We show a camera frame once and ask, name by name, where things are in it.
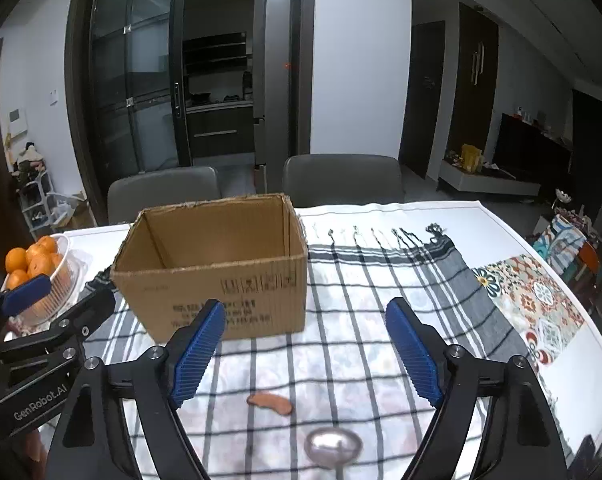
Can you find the white plastic fruit basket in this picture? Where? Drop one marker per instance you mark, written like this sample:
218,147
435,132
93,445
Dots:
68,270

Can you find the brown cardboard box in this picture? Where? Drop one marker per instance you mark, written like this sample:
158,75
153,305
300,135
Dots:
261,280

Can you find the colourful patterned cloth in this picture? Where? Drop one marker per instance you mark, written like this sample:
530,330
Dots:
556,245

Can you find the small brown wooden piece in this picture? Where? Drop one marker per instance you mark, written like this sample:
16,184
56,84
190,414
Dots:
270,402

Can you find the yellow bag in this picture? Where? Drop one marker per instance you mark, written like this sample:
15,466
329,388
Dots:
471,157

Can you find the white wall panel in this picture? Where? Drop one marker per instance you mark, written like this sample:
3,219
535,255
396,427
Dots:
17,121

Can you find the grey dining chair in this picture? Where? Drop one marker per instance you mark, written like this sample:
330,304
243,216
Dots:
341,180
161,195

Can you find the pile of oranges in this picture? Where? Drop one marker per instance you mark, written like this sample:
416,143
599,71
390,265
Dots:
41,265

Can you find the dark glass sliding door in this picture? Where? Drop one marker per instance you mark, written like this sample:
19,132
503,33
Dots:
131,100

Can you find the dark room door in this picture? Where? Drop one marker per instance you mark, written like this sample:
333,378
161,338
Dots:
423,100

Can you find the dark sideboard cabinet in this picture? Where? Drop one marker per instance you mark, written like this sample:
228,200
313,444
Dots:
531,150

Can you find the white shelf with toys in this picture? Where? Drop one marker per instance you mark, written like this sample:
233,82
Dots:
33,195

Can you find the white low bench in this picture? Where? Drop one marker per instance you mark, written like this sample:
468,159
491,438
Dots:
491,182

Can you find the grey plaid cloth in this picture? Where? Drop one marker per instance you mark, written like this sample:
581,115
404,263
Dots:
361,310

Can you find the silver oval metal case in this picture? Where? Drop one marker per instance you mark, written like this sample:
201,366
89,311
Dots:
332,447

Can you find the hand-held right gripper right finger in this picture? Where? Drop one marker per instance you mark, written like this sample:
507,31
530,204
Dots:
413,350

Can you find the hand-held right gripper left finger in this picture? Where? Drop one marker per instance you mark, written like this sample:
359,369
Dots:
198,350

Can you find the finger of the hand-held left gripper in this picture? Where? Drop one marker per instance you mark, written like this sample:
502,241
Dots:
28,289
91,302

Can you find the dark kitchen cabinets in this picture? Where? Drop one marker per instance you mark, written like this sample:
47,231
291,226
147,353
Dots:
216,125

